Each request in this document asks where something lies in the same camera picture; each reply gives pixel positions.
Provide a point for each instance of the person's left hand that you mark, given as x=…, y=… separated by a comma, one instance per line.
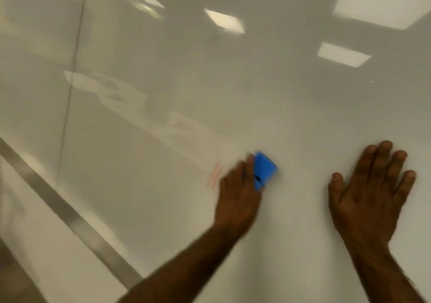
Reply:
x=237, y=198

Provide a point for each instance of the person's right hand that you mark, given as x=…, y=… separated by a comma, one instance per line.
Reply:
x=363, y=208

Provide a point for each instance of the person's right little finger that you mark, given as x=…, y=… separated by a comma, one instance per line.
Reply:
x=405, y=185

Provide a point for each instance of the person's right thumb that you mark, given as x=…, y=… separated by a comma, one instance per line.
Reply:
x=336, y=188

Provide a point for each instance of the person's left fingers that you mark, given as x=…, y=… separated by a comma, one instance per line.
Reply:
x=250, y=166

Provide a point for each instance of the person's right middle finger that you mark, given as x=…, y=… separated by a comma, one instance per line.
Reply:
x=382, y=158

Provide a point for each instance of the blue whiteboard eraser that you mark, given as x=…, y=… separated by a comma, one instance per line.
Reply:
x=265, y=170

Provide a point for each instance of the person's left forearm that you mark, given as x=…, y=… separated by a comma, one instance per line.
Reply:
x=188, y=265

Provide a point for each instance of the person's right forearm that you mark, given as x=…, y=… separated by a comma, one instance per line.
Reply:
x=384, y=276

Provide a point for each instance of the red marker lines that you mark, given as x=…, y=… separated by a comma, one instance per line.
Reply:
x=214, y=175

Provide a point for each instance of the glossy white whiteboard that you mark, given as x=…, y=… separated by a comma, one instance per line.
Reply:
x=208, y=77

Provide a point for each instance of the silver metal whiteboard frame strip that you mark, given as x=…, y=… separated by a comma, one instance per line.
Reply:
x=72, y=217

